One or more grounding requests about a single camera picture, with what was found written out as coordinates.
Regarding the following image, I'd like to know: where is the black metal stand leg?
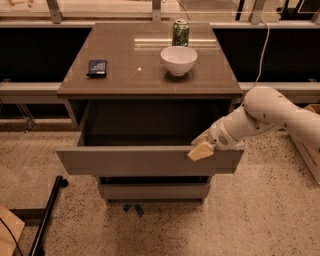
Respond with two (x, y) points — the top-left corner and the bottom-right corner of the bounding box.
(9, 174), (69, 256)

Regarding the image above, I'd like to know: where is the blue tape cross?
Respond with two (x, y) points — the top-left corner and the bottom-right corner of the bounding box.
(123, 204), (144, 218)

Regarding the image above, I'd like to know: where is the green soda can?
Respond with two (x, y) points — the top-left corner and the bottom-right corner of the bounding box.
(172, 19), (189, 47)

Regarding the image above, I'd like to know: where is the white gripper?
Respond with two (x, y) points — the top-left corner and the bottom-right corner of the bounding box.
(188, 117), (245, 161)

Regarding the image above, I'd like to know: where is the grey bottom drawer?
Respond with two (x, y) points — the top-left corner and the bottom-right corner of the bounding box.
(98, 183), (210, 200)

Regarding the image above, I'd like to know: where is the white cable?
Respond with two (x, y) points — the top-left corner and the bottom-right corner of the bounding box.
(251, 20), (271, 89)

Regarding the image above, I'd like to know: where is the white ceramic bowl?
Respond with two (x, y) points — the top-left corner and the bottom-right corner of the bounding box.
(160, 46), (198, 76)

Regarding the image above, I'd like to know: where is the grey drawer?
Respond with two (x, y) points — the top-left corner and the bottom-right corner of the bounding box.
(98, 183), (210, 200)
(57, 99), (243, 177)

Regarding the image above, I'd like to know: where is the dark blue snack packet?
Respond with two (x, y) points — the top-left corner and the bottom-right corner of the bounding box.
(87, 59), (107, 78)

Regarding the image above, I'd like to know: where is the grey top drawer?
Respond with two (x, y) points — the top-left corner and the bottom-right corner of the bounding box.
(57, 99), (243, 177)

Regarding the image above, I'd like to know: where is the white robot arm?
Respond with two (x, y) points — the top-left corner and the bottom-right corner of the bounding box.
(188, 86), (320, 161)

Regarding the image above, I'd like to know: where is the cardboard box left corner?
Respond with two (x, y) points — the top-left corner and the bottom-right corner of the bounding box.
(0, 204), (25, 256)

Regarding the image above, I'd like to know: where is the metal window railing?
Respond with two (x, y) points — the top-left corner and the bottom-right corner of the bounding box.
(0, 0), (320, 104)

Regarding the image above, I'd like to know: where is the brown drawer cabinet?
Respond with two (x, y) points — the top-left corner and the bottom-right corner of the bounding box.
(57, 23), (241, 203)

